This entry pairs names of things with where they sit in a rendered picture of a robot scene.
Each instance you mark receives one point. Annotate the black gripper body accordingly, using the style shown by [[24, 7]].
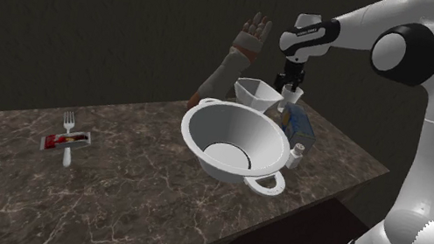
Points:
[[293, 71]]

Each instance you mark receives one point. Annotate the small white cup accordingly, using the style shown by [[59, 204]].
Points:
[[291, 97]]

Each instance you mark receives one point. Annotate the white square bowl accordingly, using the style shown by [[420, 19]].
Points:
[[256, 92]]

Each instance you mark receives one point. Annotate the blue carton box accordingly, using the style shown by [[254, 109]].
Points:
[[298, 127]]

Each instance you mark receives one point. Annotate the small white shaker bottle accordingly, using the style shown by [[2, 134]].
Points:
[[295, 155]]

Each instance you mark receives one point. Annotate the white fork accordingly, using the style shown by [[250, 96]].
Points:
[[67, 155]]

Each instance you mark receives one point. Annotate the red and grey packet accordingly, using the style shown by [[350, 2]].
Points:
[[56, 141]]

